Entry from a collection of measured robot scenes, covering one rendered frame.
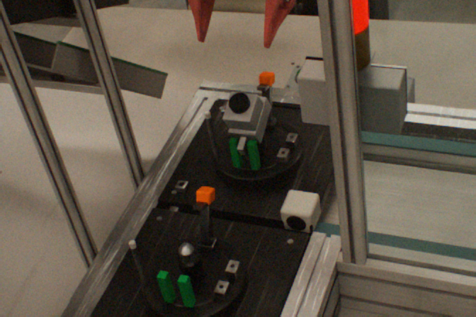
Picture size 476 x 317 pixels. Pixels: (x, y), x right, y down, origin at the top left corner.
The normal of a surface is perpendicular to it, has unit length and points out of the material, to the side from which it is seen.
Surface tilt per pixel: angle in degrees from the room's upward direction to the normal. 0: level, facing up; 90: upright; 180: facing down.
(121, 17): 0
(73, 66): 90
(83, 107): 0
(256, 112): 87
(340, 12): 90
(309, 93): 90
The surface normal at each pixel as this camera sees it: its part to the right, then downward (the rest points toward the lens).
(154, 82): 0.86, 0.23
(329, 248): -0.15, -0.75
